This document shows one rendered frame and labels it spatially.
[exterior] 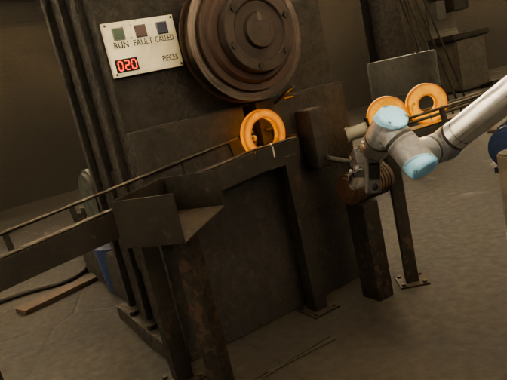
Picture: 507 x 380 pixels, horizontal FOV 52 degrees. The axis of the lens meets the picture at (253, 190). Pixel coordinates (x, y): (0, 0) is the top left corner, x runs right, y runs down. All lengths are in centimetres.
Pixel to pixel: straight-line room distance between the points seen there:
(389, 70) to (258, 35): 277
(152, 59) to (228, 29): 30
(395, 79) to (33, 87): 508
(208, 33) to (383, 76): 288
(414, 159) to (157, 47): 97
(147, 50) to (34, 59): 606
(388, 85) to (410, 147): 305
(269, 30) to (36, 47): 628
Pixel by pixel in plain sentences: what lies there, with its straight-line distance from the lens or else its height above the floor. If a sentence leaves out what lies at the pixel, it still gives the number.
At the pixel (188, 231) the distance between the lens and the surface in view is 146.
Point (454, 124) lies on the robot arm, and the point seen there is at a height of 72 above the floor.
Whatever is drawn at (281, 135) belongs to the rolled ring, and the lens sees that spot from 201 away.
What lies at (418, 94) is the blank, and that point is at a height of 76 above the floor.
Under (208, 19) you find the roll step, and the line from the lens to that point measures 185.
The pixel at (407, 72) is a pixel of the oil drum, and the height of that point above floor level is 75.
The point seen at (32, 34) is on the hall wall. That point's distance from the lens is 799.
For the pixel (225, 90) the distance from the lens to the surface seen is 187.
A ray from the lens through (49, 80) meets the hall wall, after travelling 792.
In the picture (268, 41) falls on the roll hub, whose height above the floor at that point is 107.
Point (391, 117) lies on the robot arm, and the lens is 154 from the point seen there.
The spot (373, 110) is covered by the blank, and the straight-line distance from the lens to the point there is 212.
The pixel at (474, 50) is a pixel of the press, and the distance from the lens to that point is 985.
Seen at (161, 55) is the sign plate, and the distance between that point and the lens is 193.
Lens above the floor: 95
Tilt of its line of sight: 12 degrees down
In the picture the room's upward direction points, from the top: 13 degrees counter-clockwise
